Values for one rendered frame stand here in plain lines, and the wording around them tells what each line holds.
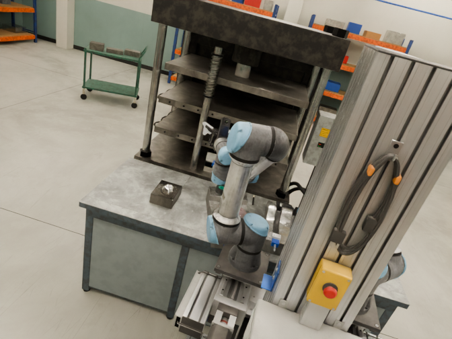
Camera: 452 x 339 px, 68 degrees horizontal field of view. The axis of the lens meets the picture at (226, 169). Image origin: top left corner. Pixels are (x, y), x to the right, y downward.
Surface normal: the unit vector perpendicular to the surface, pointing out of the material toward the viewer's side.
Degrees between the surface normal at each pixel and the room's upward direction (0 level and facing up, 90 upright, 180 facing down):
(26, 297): 0
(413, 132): 90
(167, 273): 90
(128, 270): 90
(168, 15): 90
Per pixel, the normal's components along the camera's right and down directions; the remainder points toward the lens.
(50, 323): 0.23, -0.87
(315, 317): -0.25, 0.39
